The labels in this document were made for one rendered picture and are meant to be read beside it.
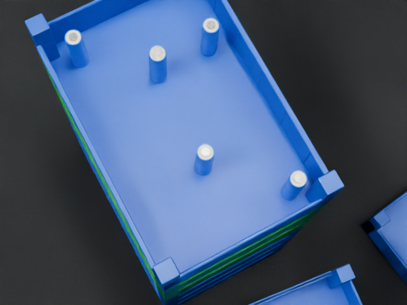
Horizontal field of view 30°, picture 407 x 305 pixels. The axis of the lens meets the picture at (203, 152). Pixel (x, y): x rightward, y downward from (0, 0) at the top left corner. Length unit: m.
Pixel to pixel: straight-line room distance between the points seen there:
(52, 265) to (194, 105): 0.47
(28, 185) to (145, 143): 0.45
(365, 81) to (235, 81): 0.50
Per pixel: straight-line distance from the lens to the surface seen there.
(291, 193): 0.78
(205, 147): 0.75
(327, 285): 1.05
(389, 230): 1.25
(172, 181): 0.81
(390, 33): 1.35
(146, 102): 0.83
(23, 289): 1.22
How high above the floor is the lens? 1.19
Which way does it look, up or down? 75 degrees down
